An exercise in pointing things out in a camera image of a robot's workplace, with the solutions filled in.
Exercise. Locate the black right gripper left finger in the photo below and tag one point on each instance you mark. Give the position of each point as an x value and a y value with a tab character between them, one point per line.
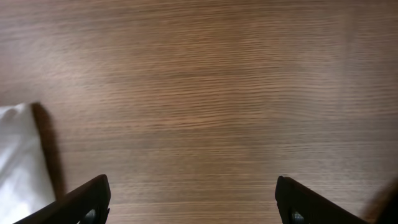
88	203

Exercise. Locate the white printed t-shirt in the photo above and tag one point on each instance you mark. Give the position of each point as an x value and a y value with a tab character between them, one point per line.
25	182

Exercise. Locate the black garment right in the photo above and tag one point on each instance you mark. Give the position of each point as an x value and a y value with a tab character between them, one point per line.
383	207

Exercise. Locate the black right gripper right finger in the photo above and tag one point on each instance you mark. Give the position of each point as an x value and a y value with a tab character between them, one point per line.
298	204

